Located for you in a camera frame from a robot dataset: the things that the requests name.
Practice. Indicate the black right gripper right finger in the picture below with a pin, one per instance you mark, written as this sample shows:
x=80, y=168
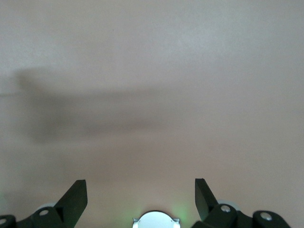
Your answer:
x=204, y=202

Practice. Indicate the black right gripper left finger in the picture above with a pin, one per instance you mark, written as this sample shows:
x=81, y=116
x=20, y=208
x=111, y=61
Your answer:
x=71, y=204

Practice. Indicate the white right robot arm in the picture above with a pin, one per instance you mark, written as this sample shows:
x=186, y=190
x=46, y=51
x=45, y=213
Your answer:
x=155, y=219

